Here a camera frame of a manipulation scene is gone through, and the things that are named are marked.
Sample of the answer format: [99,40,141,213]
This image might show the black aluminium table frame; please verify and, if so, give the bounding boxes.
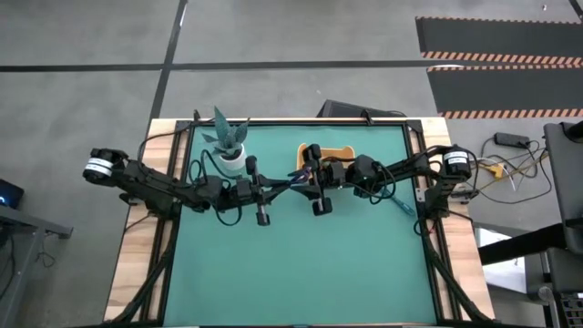
[118,117,497,327]

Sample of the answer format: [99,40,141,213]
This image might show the white round plant pot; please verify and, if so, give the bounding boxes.
[217,144,250,178]

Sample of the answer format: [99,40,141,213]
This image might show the black floor mats with stripes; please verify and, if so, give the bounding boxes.
[425,65,583,120]

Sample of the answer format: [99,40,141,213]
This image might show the black mat hazard stripe edge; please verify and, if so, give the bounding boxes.
[414,15,583,60]

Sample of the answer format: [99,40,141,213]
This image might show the green snake plant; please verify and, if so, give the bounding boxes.
[201,105,251,159]

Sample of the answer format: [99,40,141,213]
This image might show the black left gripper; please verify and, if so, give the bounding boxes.
[222,155,292,228]

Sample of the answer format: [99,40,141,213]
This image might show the yellow plastic bin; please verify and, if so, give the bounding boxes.
[296,142,356,170]

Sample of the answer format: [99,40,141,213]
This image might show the green table mat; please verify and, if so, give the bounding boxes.
[163,125,438,325]

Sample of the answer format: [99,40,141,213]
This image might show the black power adapter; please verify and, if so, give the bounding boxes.
[494,131,532,149]

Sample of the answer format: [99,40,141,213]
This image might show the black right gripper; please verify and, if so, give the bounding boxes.
[291,143,348,218]

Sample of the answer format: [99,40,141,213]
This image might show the black box device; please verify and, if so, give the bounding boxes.
[317,98,406,119]

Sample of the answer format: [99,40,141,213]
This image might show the grey desk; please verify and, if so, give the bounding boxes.
[0,204,74,320]

